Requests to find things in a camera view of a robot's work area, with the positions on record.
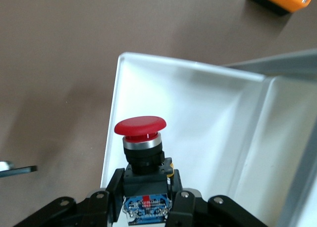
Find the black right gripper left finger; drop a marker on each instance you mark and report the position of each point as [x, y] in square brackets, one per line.
[74, 212]

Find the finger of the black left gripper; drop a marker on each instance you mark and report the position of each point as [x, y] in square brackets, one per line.
[19, 170]

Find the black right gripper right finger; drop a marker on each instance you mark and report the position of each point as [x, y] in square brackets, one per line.
[198, 212]

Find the white drawer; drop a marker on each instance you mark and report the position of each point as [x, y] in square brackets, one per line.
[198, 108]

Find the red mushroom push button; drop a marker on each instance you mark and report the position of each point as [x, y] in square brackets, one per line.
[140, 125]

